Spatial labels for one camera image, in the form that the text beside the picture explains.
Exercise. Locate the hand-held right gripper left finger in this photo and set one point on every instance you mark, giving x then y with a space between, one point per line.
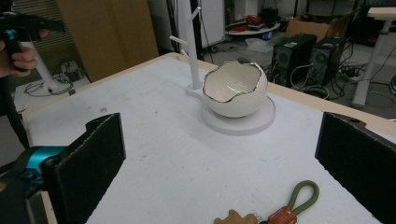
84 168

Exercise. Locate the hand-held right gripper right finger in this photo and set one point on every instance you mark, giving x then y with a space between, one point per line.
358 161

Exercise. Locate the white table leg with foot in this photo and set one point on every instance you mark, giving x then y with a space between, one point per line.
45 73

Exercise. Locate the brown wooden board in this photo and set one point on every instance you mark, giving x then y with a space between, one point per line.
109 34

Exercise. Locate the black computer tower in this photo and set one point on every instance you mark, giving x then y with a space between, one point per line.
327 59
292 53

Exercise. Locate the white height-adjustable desk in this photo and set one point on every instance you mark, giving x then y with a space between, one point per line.
373 53

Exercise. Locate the white eggshell-shaped ceramic bowl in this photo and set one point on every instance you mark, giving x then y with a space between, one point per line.
239 93

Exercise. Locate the cardboard box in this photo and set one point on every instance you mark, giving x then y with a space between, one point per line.
306 28

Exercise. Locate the white branched jewelry stand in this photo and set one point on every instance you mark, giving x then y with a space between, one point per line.
194 56

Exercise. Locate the round white table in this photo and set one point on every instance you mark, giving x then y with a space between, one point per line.
252 30

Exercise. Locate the red item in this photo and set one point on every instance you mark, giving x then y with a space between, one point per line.
253 19

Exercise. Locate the white board panel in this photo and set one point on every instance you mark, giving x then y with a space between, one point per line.
213 21

